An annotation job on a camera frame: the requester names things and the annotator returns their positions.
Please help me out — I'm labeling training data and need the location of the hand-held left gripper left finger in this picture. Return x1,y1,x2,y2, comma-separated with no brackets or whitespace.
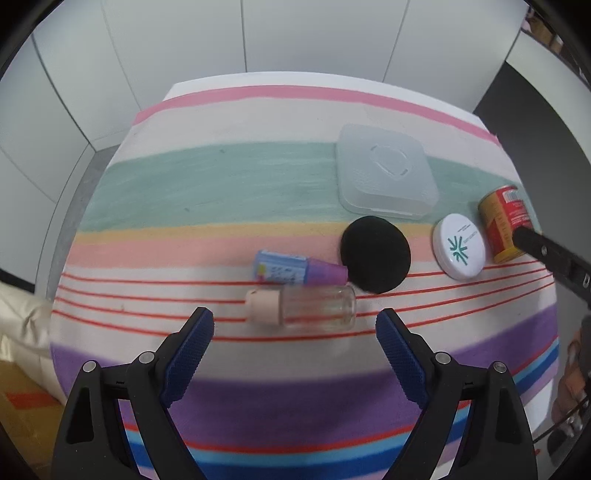
52,307,215,480

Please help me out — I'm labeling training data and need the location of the white round compact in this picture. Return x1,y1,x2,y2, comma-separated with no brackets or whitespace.
433,213,487,281

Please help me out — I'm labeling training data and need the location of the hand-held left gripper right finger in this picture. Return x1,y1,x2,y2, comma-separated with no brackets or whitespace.
375,308,539,480

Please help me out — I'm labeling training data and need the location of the red and yellow can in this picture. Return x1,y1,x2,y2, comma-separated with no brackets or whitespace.
477,185,536,265

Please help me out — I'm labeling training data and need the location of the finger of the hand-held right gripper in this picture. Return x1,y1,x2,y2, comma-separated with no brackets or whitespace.
514,226,591,305

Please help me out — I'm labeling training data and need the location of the glass bottle with pink cap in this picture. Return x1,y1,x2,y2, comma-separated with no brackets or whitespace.
245,285,358,332

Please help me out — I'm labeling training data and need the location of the white table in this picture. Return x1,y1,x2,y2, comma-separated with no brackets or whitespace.
164,69,561,444

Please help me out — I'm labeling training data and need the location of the blue tube with purple cap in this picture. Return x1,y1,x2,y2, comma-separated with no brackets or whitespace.
253,249,349,285

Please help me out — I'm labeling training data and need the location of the brown cardboard box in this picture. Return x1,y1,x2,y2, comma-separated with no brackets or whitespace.
0,360,68,467

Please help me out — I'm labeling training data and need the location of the clear plastic square lid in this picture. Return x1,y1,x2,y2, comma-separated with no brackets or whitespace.
336,124,439,220

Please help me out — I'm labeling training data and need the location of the person's right hand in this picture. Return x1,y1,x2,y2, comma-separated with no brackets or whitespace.
551,322,591,424

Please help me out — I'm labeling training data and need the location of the black round puff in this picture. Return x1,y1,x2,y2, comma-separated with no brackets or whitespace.
341,216,411,295

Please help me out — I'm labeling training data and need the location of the striped colourful towel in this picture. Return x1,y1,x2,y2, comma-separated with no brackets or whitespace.
48,83,561,480

